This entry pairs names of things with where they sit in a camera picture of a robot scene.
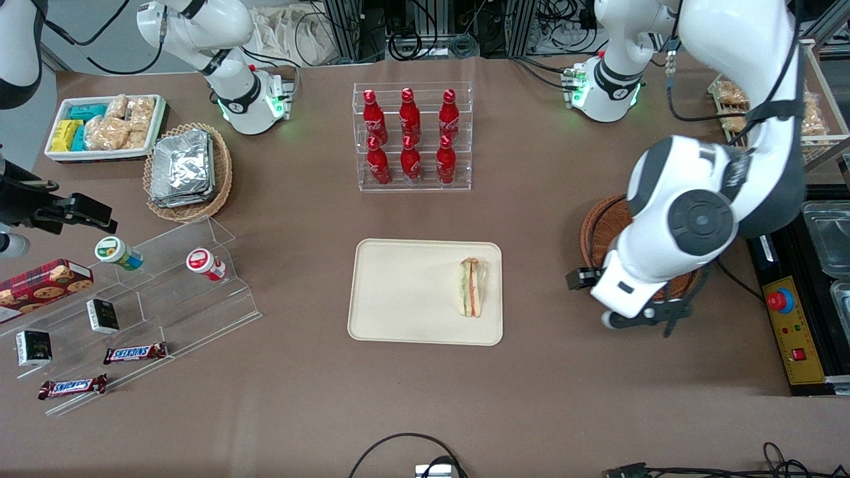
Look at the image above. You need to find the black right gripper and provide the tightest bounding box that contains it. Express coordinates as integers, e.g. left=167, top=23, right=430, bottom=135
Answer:
left=0, top=158, right=118, bottom=234

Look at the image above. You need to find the triangle sandwich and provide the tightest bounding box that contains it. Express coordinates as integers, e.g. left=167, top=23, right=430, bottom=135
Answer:
left=458, top=257, right=488, bottom=319

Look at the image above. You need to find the brown wicker basket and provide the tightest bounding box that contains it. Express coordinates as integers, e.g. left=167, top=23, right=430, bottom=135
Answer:
left=580, top=193, right=706, bottom=303

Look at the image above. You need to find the light wicker basket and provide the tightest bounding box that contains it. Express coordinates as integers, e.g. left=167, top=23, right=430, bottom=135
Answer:
left=143, top=122, right=234, bottom=224

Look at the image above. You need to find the cream plastic tray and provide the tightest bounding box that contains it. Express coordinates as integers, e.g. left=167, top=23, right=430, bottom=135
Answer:
left=347, top=239, right=504, bottom=347

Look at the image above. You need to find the green lid jar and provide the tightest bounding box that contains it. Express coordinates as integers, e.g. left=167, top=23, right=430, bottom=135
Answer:
left=94, top=236, right=145, bottom=272

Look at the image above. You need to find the red tartan cookie box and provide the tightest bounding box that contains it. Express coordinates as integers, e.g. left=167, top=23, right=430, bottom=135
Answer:
left=0, top=258, right=94, bottom=325

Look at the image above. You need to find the yellow snack packet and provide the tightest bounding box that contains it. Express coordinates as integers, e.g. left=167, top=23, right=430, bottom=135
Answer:
left=51, top=119, right=84, bottom=153

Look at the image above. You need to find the small black tea box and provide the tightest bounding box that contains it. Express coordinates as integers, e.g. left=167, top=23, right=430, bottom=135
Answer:
left=86, top=298, right=121, bottom=335
left=15, top=329, right=53, bottom=368

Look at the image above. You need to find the foil wrapped packet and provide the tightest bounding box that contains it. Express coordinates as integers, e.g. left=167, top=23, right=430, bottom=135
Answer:
left=151, top=129, right=214, bottom=200
left=150, top=189, right=217, bottom=208

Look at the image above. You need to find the white plastic crate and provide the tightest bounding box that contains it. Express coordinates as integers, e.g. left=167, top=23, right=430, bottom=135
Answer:
left=44, top=94, right=167, bottom=163

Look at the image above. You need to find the red lid jar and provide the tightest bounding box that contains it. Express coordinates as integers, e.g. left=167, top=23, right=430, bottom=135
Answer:
left=186, top=248, right=227, bottom=282

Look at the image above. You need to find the clear acrylic stepped shelf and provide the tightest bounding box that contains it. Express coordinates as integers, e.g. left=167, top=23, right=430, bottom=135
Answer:
left=0, top=215, right=262, bottom=418

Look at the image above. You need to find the Snickers chocolate bar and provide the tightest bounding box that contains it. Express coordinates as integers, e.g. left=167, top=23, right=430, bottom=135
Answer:
left=103, top=342, right=169, bottom=366
left=37, top=374, right=108, bottom=401

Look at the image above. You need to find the clear acrylic bottle rack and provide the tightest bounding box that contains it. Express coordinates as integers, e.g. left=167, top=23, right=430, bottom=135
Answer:
left=353, top=82, right=474, bottom=194

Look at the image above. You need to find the red cola bottle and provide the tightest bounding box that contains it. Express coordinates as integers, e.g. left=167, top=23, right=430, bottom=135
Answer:
left=439, top=88, right=461, bottom=139
left=367, top=136, right=392, bottom=186
left=362, top=89, right=388, bottom=143
left=400, top=135, right=423, bottom=185
left=435, top=135, right=458, bottom=185
left=398, top=87, right=422, bottom=140

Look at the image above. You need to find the yellow control panel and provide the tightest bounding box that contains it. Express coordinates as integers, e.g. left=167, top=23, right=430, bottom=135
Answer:
left=761, top=276, right=827, bottom=387

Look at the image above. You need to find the clear plastic container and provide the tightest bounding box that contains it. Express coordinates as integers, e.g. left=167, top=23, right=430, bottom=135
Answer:
left=800, top=199, right=850, bottom=278
left=829, top=279, right=850, bottom=327

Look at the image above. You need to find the black heating machine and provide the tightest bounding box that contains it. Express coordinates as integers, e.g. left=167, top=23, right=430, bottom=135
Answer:
left=746, top=185, right=850, bottom=398

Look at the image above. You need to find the grey metal bar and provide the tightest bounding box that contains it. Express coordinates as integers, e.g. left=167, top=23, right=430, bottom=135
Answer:
left=802, top=136, right=850, bottom=176

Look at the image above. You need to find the white cloth bag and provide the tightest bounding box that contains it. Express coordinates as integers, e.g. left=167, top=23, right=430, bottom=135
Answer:
left=254, top=5, right=334, bottom=68

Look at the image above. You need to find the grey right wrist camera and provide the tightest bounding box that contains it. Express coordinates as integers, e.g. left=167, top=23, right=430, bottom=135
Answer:
left=0, top=232, right=31, bottom=260

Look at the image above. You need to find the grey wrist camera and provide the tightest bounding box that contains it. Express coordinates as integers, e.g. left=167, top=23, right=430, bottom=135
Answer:
left=0, top=232, right=31, bottom=260
left=600, top=299, right=693, bottom=337

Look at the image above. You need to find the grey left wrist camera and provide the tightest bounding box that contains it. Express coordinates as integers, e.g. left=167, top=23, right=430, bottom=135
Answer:
left=600, top=299, right=693, bottom=337

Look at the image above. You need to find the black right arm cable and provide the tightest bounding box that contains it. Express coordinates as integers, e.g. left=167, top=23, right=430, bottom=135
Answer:
left=39, top=0, right=168, bottom=76

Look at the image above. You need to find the black power cable with plug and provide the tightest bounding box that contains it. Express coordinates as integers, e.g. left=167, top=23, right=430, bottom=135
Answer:
left=713, top=258, right=764, bottom=301

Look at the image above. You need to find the black cable with connector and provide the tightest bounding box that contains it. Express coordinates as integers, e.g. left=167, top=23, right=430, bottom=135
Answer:
left=600, top=441, right=850, bottom=478

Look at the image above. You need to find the black looped cable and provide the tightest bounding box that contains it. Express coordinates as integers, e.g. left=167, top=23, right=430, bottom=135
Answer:
left=347, top=432, right=469, bottom=478

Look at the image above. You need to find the aluminium frame post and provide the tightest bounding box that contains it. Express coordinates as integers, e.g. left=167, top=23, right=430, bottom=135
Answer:
left=321, top=0, right=374, bottom=62
left=510, top=0, right=537, bottom=58

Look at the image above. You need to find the tangled black cable bundle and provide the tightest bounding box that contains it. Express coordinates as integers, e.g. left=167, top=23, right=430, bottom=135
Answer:
left=384, top=25, right=480, bottom=62

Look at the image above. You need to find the white wire rack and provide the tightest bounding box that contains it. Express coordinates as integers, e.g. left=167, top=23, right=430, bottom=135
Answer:
left=707, top=39, right=850, bottom=181

